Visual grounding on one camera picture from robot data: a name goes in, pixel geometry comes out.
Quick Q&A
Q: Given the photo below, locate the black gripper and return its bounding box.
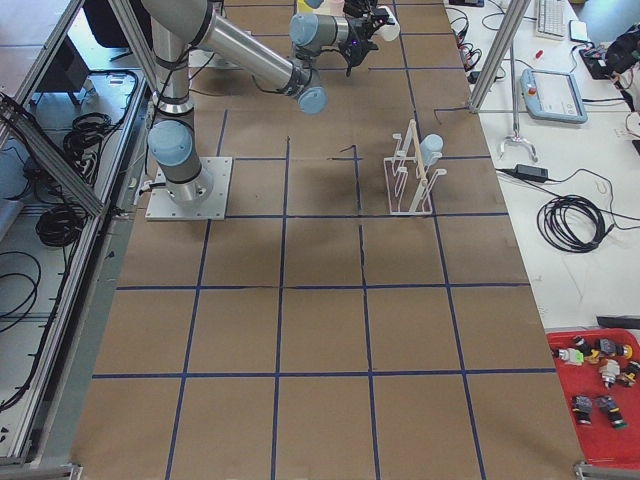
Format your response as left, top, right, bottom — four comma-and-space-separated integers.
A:
339, 9, 385, 76

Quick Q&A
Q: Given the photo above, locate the cream white plastic cup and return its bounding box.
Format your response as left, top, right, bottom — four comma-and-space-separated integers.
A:
376, 21, 401, 42

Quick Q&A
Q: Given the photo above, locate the light blue plastic cup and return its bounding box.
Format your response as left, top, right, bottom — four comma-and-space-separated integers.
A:
303, 0, 323, 9
420, 133, 444, 168

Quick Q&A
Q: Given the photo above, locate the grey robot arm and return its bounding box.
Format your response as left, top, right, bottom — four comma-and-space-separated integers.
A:
143, 1, 399, 205

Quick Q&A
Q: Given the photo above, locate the pink plastic cup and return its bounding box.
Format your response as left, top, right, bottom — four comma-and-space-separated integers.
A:
327, 0, 345, 16

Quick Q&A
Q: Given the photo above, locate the white keyboard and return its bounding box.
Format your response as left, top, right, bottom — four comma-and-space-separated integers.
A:
534, 0, 566, 40

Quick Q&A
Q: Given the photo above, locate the black power adapter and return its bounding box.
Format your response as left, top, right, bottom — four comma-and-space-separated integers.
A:
514, 164, 549, 183

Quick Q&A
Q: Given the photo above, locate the red parts tray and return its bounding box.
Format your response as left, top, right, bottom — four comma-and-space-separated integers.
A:
547, 329, 639, 469

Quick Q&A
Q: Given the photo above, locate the aluminium frame post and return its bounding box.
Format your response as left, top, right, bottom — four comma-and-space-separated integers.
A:
468, 0, 530, 113

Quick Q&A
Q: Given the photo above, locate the white wire cup rack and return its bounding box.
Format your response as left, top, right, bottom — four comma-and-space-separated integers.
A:
383, 119, 447, 216

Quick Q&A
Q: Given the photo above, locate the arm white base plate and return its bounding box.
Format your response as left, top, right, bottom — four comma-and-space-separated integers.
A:
146, 157, 233, 221

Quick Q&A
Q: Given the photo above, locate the coiled black cable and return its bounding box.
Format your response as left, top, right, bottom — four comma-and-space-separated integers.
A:
536, 194, 607, 253

